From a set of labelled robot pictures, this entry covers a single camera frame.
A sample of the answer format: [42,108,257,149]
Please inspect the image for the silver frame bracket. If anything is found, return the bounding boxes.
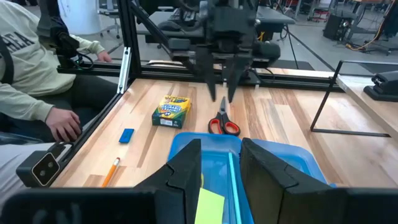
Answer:
[116,46,132,95]

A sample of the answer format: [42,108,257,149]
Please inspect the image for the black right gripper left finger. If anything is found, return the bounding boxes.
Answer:
[134,138,203,224]

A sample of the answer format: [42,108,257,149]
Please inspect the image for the teal pen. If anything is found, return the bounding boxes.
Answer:
[228,151,243,224]

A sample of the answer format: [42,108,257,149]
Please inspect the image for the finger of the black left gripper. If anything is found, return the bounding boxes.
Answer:
[224,53,251,104]
[193,45,218,103]

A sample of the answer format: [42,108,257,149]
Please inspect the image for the green yellow crayon box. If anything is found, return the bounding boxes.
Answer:
[151,95,192,129]

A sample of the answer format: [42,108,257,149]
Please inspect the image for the orange pencil with red eraser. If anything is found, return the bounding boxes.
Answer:
[101,157,121,188]

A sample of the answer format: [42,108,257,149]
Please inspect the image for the person's hand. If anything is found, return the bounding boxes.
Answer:
[45,106,83,144]
[96,50,113,63]

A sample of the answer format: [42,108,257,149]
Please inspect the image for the blue plastic pencil case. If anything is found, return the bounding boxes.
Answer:
[167,131,337,224]

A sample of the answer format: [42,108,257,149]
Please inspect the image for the black box on floor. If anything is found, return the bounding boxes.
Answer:
[322,13,353,42]

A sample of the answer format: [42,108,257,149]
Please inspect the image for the black device with cable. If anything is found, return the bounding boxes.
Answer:
[49,15,95,70]

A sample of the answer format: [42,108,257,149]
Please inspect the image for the black stapler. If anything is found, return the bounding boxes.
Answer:
[363,70,398,103]

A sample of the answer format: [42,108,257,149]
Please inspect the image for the black aluminium table frame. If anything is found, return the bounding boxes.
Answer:
[52,0,345,189]

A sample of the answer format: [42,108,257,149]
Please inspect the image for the blue eraser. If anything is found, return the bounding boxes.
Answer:
[118,128,136,144]

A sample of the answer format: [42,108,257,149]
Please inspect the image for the scissors with red black handles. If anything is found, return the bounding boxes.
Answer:
[207,96,241,137]

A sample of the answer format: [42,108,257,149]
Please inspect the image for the wooden shelf with black legs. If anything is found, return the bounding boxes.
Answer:
[310,60,398,141]

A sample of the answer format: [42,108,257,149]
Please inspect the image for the green sticky note pad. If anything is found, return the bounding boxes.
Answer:
[194,187,226,224]

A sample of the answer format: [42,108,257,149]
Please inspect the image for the black table-level camera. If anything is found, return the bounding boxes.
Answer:
[15,148,73,189]

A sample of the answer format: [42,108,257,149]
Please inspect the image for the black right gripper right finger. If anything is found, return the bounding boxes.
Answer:
[239,137,349,224]

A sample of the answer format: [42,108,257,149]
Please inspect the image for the grey office chair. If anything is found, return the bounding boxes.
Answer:
[98,0,123,40]

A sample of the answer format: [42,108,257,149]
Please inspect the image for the person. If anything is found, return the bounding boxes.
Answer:
[0,0,119,147]

